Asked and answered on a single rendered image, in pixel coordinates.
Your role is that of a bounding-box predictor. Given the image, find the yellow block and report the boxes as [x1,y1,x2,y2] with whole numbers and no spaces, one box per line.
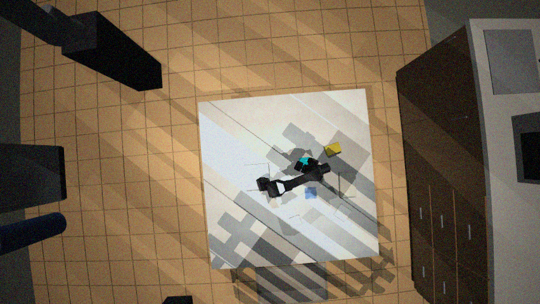
[324,142,341,156]

